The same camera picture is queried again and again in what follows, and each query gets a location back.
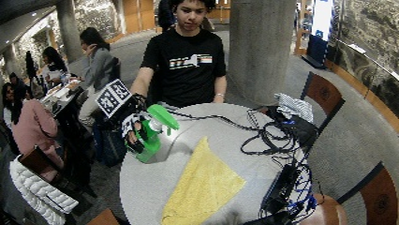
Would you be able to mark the green spray bottle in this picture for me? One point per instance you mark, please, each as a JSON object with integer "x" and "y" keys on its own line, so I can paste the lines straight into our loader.
{"x": 154, "y": 137}

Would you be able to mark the white printed marker cube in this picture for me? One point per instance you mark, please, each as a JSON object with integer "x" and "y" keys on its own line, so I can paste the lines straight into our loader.
{"x": 111, "y": 97}

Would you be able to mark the yellow cloth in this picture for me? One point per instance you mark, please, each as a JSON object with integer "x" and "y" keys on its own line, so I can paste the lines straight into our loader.
{"x": 203, "y": 187}

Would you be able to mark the brown chair back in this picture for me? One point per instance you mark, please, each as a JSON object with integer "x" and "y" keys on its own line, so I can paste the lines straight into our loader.
{"x": 37, "y": 163}

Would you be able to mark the cluttered background table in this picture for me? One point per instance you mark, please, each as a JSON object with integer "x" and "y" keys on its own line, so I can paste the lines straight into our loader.
{"x": 62, "y": 92}

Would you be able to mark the wooden chair corner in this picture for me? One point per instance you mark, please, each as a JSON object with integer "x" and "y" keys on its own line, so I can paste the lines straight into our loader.
{"x": 103, "y": 217}

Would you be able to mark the white puffer jacket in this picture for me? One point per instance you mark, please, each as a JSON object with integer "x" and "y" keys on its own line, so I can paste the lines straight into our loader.
{"x": 38, "y": 193}

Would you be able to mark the the person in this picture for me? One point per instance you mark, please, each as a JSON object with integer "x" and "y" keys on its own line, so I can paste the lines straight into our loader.
{"x": 186, "y": 62}

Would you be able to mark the black power strip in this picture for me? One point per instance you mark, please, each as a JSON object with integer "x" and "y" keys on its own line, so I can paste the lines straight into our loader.
{"x": 280, "y": 187}

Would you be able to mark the black bag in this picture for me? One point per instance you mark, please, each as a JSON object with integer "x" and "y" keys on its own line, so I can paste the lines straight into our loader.
{"x": 296, "y": 126}

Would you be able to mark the slim concrete pillar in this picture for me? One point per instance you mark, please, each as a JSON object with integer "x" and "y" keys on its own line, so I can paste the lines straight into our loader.
{"x": 69, "y": 29}

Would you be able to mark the wide concrete pillar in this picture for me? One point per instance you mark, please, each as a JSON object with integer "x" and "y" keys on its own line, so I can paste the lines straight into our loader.
{"x": 259, "y": 50}

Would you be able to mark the brown wooden chair seat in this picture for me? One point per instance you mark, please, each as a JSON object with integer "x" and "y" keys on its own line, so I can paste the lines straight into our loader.
{"x": 328, "y": 211}

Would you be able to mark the dark blue bin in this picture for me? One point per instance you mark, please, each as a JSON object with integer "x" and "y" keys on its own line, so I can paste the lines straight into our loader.
{"x": 316, "y": 50}

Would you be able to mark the blue and white banner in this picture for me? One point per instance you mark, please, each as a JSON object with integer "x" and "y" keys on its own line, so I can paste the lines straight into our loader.
{"x": 321, "y": 18}

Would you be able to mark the wooden chair with dark frame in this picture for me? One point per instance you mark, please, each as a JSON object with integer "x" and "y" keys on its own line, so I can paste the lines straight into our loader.
{"x": 324, "y": 93}
{"x": 375, "y": 197}

